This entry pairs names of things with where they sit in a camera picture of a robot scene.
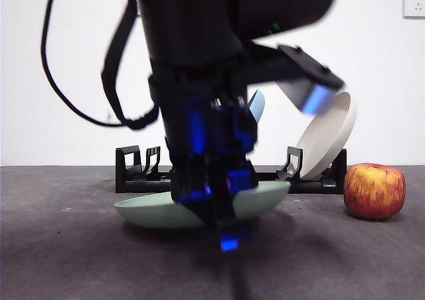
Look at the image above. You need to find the pale green plate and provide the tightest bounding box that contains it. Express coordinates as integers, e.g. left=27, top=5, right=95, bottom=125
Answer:
left=114, top=180, right=292, bottom=230

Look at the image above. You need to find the red yellow apple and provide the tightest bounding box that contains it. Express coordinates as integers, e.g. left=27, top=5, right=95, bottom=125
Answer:
left=343, top=163, right=407, bottom=221

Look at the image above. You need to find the black plate rack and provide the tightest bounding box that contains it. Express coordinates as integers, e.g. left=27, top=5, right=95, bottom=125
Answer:
left=115, top=145, right=348, bottom=194

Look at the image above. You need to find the blue plate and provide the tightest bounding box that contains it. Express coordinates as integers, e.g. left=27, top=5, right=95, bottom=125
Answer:
left=247, top=89, right=266, bottom=124

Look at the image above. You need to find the cream white plate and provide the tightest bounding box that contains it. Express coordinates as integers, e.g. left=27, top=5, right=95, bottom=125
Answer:
left=296, top=91, right=358, bottom=181

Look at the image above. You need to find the thick black cable sleeve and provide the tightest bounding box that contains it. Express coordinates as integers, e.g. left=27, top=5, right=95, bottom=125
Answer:
left=101, top=0, right=161, bottom=130

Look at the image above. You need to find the thin black cable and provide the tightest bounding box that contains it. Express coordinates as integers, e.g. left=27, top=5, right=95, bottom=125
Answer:
left=41, top=0, right=129, bottom=127

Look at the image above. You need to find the white wall socket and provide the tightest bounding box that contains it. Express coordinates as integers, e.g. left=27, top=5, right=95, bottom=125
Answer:
left=403, top=0, right=425, bottom=19

